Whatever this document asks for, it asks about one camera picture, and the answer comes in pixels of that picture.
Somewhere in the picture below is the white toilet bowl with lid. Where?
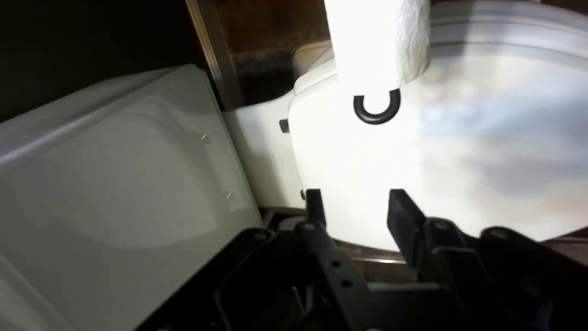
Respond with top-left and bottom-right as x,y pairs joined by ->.
223,0 -> 588,255

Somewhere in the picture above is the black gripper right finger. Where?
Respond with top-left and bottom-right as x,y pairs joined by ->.
388,188 -> 588,331

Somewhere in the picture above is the white tissue roll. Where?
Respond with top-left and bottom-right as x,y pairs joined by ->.
322,0 -> 434,95

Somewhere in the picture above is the black metal tissue holder stand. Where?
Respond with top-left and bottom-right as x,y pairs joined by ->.
352,89 -> 403,128

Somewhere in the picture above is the baseboard strip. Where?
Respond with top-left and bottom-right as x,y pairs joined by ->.
182,0 -> 241,113

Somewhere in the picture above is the white toilet tank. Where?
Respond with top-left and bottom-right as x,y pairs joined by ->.
0,63 -> 265,331

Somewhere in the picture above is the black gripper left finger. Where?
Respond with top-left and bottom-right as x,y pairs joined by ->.
137,188 -> 375,331

